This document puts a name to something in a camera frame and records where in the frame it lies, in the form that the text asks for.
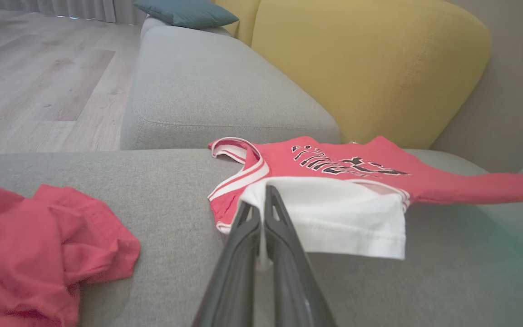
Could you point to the large grey sofa seat cushion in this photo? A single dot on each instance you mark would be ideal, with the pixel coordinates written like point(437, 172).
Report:
point(161, 190)

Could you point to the blue throw pillow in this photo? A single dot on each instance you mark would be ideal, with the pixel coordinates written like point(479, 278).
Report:
point(184, 11)

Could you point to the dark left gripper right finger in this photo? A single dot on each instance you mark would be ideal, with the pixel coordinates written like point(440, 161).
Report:
point(293, 281)

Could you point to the wide yellow sofa back cushion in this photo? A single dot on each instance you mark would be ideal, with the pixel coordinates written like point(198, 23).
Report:
point(370, 68)

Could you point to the narrow yellow sofa back cushion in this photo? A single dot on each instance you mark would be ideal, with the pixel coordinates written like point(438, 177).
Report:
point(243, 18)

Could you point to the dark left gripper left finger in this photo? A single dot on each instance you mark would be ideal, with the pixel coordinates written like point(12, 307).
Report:
point(236, 272)

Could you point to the red jersey white sleeves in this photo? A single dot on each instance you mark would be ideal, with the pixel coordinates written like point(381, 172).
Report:
point(298, 159)

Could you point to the red shorts white side stripe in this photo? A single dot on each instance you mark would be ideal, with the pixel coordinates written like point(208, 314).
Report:
point(39, 245)

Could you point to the small grey sofa seat cushion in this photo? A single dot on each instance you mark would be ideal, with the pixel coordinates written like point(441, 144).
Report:
point(207, 81)

